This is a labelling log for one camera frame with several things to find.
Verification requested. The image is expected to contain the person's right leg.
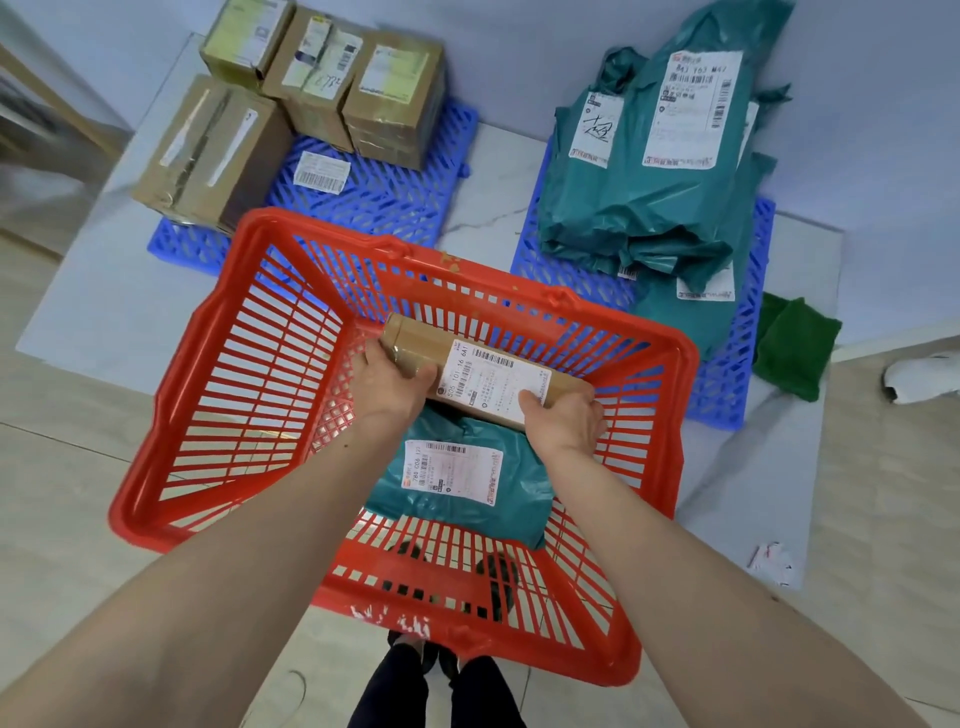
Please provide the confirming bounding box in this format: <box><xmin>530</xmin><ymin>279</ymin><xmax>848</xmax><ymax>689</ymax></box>
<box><xmin>449</xmin><ymin>656</ymin><xmax>528</xmax><ymax>728</ymax></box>

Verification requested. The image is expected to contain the yellow label cardboard box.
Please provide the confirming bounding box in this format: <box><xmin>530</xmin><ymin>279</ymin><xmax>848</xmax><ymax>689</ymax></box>
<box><xmin>199</xmin><ymin>0</ymin><xmax>295</xmax><ymax>93</ymax></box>

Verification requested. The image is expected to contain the long cardboard box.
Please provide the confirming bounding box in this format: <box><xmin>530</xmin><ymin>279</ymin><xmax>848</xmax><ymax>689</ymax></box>
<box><xmin>380</xmin><ymin>313</ymin><xmax>598</xmax><ymax>433</ymax></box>

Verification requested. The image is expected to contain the person's left hand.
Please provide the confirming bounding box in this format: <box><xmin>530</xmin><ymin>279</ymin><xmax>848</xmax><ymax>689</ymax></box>
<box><xmin>350</xmin><ymin>338</ymin><xmax>438</xmax><ymax>444</ymax></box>

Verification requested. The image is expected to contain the person's black shoe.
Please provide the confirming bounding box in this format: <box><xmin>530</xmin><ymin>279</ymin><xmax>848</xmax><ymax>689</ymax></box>
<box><xmin>438</xmin><ymin>553</ymin><xmax>520</xmax><ymax>680</ymax></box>
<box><xmin>382</xmin><ymin>541</ymin><xmax>440</xmax><ymax>676</ymax></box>

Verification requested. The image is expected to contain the person's right forearm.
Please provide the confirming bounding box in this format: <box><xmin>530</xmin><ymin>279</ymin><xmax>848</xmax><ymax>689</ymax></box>
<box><xmin>543</xmin><ymin>449</ymin><xmax>931</xmax><ymax>728</ymax></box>

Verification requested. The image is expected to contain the person's left leg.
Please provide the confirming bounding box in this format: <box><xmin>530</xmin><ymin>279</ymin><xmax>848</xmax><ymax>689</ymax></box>
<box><xmin>348</xmin><ymin>641</ymin><xmax>429</xmax><ymax>728</ymax></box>

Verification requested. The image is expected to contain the person's left forearm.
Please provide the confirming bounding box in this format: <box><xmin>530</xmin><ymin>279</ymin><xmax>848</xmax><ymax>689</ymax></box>
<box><xmin>0</xmin><ymin>419</ymin><xmax>406</xmax><ymax>728</ymax></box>

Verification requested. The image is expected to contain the green cloth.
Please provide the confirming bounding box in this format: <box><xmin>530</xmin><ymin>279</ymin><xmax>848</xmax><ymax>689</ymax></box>
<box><xmin>752</xmin><ymin>292</ymin><xmax>844</xmax><ymax>404</ymax></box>

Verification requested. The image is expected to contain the wooden chair dark seat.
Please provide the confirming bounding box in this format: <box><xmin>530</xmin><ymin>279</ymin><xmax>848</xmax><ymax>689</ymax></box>
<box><xmin>0</xmin><ymin>37</ymin><xmax>133</xmax><ymax>260</ymax></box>

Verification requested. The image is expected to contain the person's black right shoe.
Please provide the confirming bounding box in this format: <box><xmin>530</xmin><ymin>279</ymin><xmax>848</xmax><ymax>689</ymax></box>
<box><xmin>438</xmin><ymin>553</ymin><xmax>520</xmax><ymax>680</ymax></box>

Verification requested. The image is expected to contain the handwritten label teal mailer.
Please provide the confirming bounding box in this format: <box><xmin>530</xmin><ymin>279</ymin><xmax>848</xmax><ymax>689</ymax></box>
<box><xmin>554</xmin><ymin>46</ymin><xmax>650</xmax><ymax>174</ymax></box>

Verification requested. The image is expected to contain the red plastic basket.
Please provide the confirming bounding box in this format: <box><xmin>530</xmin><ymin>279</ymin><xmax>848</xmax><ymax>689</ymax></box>
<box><xmin>108</xmin><ymin>207</ymin><xmax>701</xmax><ymax>688</ymax></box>

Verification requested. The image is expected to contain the blue plastic pallet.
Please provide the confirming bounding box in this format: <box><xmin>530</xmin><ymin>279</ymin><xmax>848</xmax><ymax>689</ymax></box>
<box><xmin>146</xmin><ymin>97</ymin><xmax>481</xmax><ymax>277</ymax></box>
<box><xmin>509</xmin><ymin>138</ymin><xmax>778</xmax><ymax>433</ymax></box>

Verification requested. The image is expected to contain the large taped cardboard box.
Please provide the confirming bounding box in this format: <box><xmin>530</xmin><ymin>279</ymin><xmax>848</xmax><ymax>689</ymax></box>
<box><xmin>132</xmin><ymin>73</ymin><xmax>294</xmax><ymax>236</ymax></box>

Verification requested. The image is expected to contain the person's black left shoe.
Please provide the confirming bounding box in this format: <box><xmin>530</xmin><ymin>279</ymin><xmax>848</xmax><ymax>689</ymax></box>
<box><xmin>382</xmin><ymin>541</ymin><xmax>440</xmax><ymax>676</ymax></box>

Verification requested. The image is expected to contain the person's leg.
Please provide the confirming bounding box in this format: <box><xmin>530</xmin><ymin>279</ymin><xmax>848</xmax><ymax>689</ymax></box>
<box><xmin>348</xmin><ymin>641</ymin><xmax>429</xmax><ymax>728</ymax></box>
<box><xmin>449</xmin><ymin>656</ymin><xmax>528</xmax><ymax>728</ymax></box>

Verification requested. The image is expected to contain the person's right hand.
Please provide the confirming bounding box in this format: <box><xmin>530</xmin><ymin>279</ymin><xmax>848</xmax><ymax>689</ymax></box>
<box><xmin>517</xmin><ymin>386</ymin><xmax>607</xmax><ymax>463</ymax></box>

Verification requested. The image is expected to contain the taped brown cardboard box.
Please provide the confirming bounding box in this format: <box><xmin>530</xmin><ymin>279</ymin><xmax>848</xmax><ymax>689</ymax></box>
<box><xmin>262</xmin><ymin>5</ymin><xmax>369</xmax><ymax>154</ymax></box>

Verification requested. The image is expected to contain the small cardboard box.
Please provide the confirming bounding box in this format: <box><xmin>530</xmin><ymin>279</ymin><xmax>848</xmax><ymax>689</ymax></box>
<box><xmin>341</xmin><ymin>29</ymin><xmax>448</xmax><ymax>172</ymax></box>

